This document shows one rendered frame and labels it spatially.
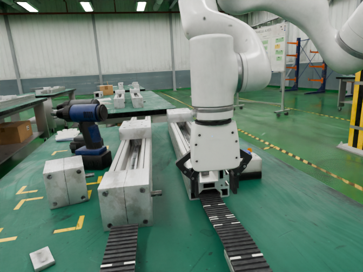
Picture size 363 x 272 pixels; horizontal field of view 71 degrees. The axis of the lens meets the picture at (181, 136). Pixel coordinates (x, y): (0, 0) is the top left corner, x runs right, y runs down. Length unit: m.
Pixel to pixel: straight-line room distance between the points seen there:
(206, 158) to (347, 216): 0.32
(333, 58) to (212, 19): 0.40
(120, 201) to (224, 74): 0.32
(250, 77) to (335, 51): 0.39
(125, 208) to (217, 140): 0.23
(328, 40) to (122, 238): 0.72
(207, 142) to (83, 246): 0.31
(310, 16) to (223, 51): 0.39
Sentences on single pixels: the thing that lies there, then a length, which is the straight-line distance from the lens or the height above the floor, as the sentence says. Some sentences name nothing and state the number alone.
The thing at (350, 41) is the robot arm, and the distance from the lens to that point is 0.83.
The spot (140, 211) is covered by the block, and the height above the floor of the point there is 0.82.
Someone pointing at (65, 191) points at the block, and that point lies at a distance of 0.70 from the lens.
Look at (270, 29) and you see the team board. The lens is 6.29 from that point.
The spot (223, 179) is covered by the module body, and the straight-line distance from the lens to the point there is 0.64.
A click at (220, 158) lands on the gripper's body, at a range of 0.52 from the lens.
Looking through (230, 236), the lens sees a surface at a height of 0.81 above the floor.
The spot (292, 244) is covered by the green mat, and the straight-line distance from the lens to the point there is 0.53.
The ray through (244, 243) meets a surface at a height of 0.82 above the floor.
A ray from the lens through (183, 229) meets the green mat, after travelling 0.54.
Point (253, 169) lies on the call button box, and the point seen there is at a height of 0.81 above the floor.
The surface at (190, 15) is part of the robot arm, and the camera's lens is 0.61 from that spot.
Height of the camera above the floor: 1.09
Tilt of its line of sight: 14 degrees down
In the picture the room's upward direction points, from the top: 3 degrees counter-clockwise
